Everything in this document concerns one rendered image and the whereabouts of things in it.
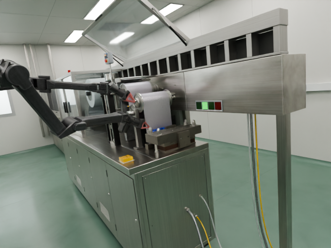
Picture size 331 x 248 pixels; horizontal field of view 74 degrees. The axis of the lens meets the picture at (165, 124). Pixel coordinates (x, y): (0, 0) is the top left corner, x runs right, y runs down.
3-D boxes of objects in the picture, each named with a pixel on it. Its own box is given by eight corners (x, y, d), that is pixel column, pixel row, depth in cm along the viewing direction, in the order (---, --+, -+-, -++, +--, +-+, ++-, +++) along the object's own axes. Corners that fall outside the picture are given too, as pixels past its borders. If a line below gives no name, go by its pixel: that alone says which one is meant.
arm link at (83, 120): (75, 122, 110) (62, 115, 115) (74, 133, 112) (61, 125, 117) (131, 114, 147) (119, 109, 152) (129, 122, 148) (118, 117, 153)
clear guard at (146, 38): (84, 34, 221) (84, 34, 221) (125, 61, 249) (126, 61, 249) (129, -9, 135) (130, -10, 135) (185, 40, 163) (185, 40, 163)
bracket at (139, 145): (133, 148, 172) (127, 109, 166) (140, 146, 175) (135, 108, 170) (136, 149, 167) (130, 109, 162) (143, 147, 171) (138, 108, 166)
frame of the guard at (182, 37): (78, 38, 222) (81, 32, 224) (124, 68, 253) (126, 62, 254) (125, -8, 129) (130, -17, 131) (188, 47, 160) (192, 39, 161)
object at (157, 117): (147, 134, 164) (143, 109, 161) (172, 128, 177) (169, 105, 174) (147, 134, 163) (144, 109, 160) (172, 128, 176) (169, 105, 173)
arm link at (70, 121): (64, 145, 110) (52, 138, 115) (84, 127, 117) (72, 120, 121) (1, 72, 76) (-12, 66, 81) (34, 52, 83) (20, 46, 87)
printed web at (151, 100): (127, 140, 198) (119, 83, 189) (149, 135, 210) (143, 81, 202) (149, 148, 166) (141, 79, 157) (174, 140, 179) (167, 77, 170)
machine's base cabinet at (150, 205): (69, 182, 352) (59, 130, 337) (108, 170, 387) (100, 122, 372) (150, 296, 145) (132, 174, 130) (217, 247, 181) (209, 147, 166)
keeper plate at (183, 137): (178, 147, 156) (176, 133, 154) (188, 144, 162) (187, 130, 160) (180, 148, 154) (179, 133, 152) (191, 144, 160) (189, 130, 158)
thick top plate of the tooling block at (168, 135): (146, 141, 159) (145, 133, 158) (187, 130, 181) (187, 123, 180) (157, 145, 146) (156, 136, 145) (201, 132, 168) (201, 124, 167)
